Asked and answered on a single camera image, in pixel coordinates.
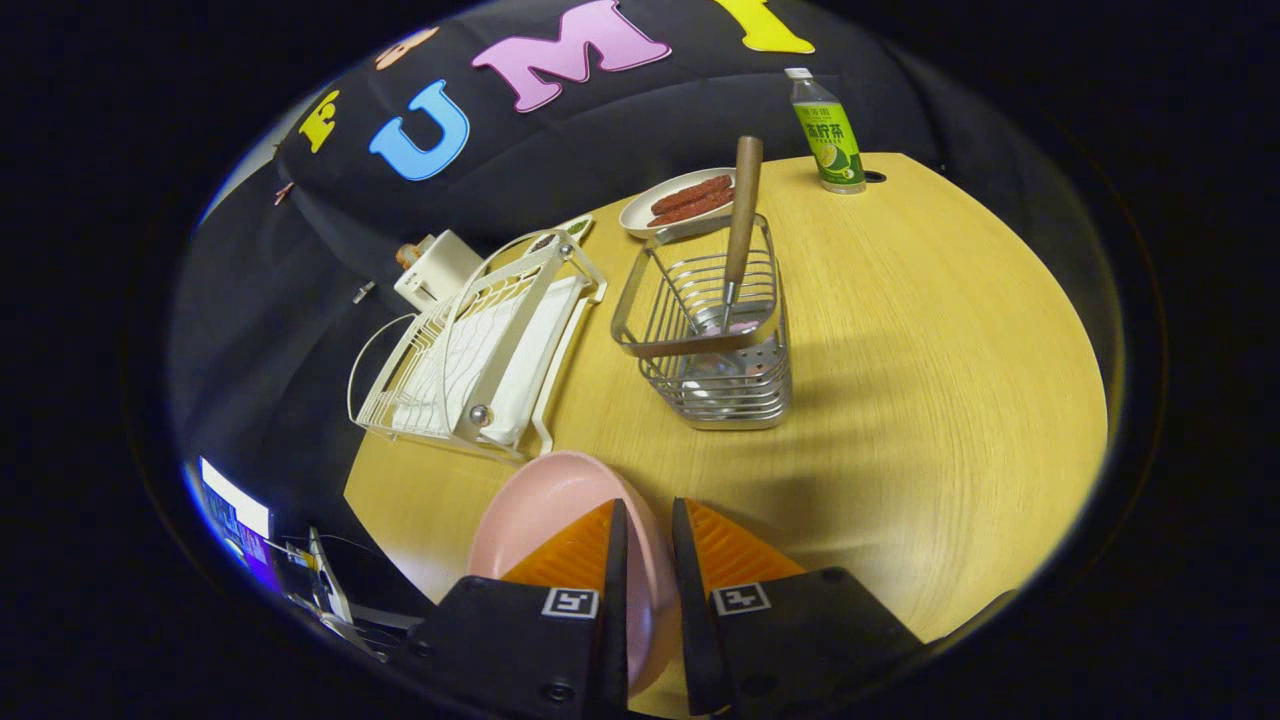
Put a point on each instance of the green label drink bottle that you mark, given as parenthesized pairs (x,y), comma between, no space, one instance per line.
(830,140)

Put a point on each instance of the white toaster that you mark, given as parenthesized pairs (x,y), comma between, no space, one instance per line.
(440,270)

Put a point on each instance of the lit computer screen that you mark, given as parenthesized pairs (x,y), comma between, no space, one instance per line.
(235,500)

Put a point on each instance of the small patterned dish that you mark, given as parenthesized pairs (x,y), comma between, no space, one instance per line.
(565,232)

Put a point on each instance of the white metal stand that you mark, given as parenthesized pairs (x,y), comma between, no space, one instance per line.
(328,580)

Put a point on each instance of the brown sausage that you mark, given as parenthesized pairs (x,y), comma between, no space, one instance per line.
(690,192)
(695,207)

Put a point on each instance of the white oval plate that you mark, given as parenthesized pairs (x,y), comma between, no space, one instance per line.
(640,210)

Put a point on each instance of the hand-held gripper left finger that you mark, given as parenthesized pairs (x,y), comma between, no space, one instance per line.
(617,600)

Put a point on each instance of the pink plate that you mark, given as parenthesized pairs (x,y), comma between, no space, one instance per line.
(540,500)

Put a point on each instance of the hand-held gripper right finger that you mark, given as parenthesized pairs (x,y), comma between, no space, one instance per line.
(690,600)

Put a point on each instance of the orange clip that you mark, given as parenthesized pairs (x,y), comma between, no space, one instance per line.
(285,193)

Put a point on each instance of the toast slice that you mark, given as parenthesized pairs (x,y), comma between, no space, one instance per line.
(408,255)

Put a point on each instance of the silver clip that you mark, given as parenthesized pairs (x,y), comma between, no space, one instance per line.
(363,292)

